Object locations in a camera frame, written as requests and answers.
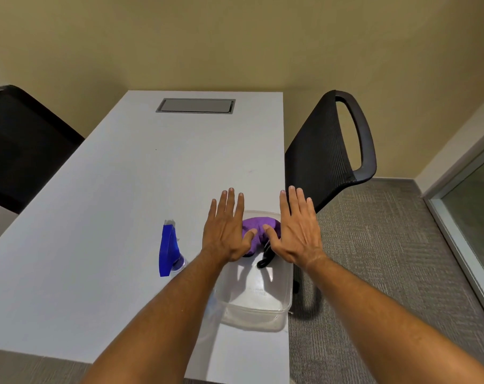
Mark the person's left hand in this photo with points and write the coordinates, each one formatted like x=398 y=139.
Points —
x=222 y=235

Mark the person's right hand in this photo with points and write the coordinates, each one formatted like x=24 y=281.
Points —
x=300 y=237

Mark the person's left thumb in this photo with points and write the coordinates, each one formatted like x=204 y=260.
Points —
x=250 y=239

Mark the person's right thumb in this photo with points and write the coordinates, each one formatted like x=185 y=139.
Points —
x=271 y=235

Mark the person's left middle finger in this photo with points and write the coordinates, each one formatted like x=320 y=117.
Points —
x=229 y=203

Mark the person's right middle finger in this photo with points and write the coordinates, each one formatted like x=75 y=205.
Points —
x=294 y=203

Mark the person's left little finger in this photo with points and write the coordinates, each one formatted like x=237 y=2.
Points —
x=211 y=210

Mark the person's right little finger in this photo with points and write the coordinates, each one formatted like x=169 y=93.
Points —
x=311 y=211

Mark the person's left forearm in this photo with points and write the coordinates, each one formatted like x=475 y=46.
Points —
x=162 y=315

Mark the person's right forearm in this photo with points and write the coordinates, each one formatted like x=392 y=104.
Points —
x=382 y=319

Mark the purple cloth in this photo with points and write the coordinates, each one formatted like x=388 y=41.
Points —
x=262 y=225

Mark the clear plastic container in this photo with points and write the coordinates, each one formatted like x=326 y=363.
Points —
x=258 y=291

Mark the blue spray bottle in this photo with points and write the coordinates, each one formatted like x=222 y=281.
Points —
x=168 y=249

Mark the black mesh office chair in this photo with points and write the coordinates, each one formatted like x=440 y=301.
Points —
x=22 y=147
x=326 y=151

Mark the glass door with white frame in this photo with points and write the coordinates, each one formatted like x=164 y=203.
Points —
x=472 y=219

